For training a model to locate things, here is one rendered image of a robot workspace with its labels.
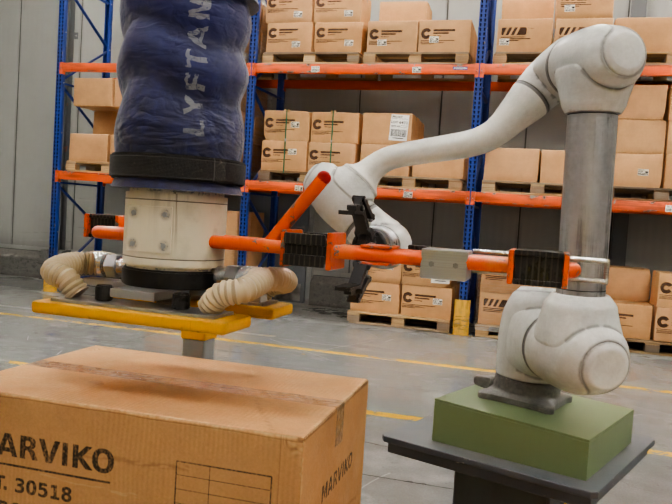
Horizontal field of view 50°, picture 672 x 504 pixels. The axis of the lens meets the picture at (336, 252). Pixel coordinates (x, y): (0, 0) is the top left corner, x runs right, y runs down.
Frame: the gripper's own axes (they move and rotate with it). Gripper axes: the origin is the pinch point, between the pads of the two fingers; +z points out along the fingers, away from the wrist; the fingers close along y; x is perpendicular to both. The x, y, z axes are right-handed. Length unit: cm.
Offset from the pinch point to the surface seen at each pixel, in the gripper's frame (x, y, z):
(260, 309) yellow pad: 12.0, 10.6, 9.7
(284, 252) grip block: 4.8, 0.0, 18.2
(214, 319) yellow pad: 12.1, 10.1, 26.9
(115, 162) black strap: 32.3, -12.9, 23.6
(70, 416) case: 33, 26, 32
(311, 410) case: -0.8, 24.5, 17.9
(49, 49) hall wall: 721, -233, -816
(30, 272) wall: 731, 110, -800
